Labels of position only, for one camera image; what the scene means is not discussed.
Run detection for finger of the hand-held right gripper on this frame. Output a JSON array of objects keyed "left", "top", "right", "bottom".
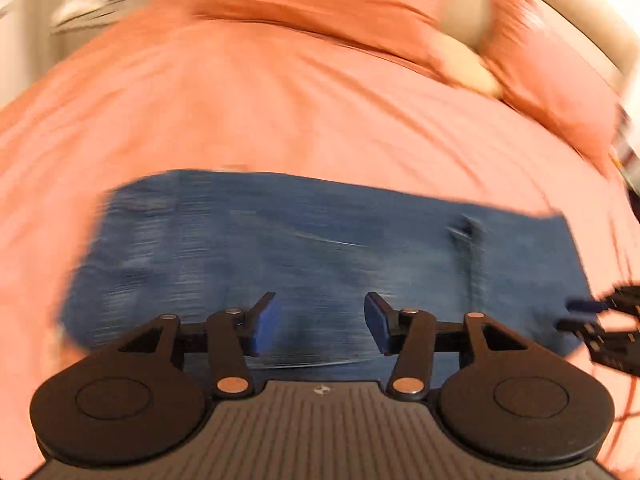
[
  {"left": 565, "top": 285, "right": 640, "bottom": 318},
  {"left": 556, "top": 317, "right": 610, "bottom": 342}
]

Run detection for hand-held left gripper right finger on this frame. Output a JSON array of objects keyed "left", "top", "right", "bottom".
[{"left": 364, "top": 291, "right": 532, "bottom": 402}]

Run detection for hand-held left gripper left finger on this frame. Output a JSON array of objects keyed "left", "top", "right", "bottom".
[{"left": 117, "top": 291, "right": 280, "bottom": 402}]

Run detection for blue denim pants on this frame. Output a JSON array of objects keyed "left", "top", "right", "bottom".
[{"left": 62, "top": 170, "right": 599, "bottom": 369}]

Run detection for bed with orange sheet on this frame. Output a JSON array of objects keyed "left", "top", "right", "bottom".
[{"left": 0, "top": 0, "right": 640, "bottom": 466}]

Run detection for orange embroidered pillow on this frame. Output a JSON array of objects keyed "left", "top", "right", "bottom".
[
  {"left": 195, "top": 0, "right": 453, "bottom": 78},
  {"left": 477, "top": 0, "right": 628, "bottom": 166}
]

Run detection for small yellow pillow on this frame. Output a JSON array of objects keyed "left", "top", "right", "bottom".
[{"left": 447, "top": 47, "right": 503, "bottom": 97}]

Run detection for beige padded headboard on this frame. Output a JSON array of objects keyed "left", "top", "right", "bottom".
[{"left": 442, "top": 0, "right": 640, "bottom": 81}]

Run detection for white cloth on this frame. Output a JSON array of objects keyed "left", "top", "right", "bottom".
[{"left": 50, "top": 0, "right": 133, "bottom": 36}]

